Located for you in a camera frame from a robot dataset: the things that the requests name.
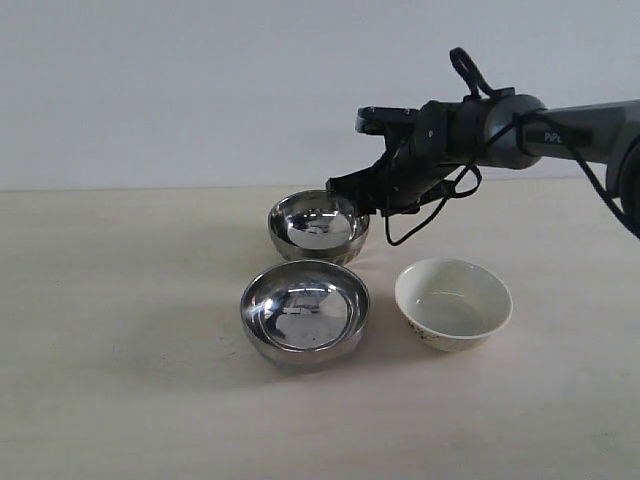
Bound large stainless steel bowl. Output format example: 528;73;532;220
239;260;371;370

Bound white ceramic floral bowl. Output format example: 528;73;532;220
394;258;513;353

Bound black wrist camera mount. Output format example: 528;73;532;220
355;106;420;136

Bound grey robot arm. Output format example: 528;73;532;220
326;91;639;223

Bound black cable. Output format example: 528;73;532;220
384;47;640;247

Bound small ribbed steel bowl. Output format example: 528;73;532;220
267;189;370;265

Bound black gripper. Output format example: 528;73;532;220
325;98;492;216

